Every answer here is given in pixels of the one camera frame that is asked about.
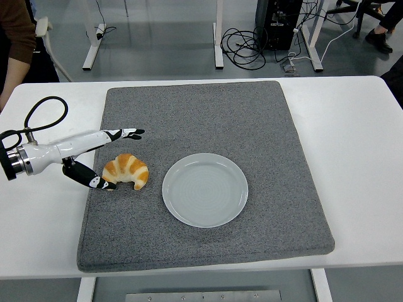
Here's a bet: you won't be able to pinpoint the person's leg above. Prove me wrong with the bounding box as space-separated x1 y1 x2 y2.
377 0 403 33

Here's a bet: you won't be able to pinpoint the black computer case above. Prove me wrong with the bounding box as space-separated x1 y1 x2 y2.
254 0 305 51

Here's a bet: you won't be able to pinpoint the round grey plate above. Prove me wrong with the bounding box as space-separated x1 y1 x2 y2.
162 152 249 228

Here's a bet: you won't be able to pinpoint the white chair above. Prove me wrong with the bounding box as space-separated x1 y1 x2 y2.
33 16 72 82

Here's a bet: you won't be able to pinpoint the coiled black cable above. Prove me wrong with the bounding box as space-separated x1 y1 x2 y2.
220 26 267 70

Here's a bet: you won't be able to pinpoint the person's black shoe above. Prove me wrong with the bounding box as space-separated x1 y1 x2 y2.
365 28 394 53

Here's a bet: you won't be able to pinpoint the straight white desk leg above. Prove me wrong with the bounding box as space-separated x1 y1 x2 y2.
212 0 225 70

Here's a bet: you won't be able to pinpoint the person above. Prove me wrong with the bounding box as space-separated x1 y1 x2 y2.
0 0 60 109

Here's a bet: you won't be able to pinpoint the golden croissant bread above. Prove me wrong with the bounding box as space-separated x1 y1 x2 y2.
102 153 150 191

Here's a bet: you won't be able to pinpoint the white cable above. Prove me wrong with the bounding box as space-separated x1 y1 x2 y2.
288 0 361 64

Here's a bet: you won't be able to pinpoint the grey metal plate with screws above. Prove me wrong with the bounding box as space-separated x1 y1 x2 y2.
125 289 283 302

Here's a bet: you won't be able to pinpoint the thin black cable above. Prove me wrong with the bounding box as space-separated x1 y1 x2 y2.
93 0 117 41

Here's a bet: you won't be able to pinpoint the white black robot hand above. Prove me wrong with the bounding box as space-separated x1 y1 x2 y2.
19 127 146 191

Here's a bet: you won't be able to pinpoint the grey floor socket box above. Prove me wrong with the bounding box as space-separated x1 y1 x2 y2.
279 59 299 77

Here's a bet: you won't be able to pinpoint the black office chair base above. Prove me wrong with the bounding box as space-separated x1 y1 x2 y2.
326 0 383 39

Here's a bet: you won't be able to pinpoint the grey felt mat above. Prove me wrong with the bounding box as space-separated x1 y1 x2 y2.
77 80 336 274

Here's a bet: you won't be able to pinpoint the white desk leg with plug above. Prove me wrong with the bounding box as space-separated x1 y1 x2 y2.
82 0 107 70

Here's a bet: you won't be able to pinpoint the slanted white desk leg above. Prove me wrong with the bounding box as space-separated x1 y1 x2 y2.
300 0 325 72

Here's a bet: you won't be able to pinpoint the dark object at edge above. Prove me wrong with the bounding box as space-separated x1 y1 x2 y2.
380 55 403 109

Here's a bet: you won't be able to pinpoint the white table leg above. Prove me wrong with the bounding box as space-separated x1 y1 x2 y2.
76 277 96 302
310 269 333 302

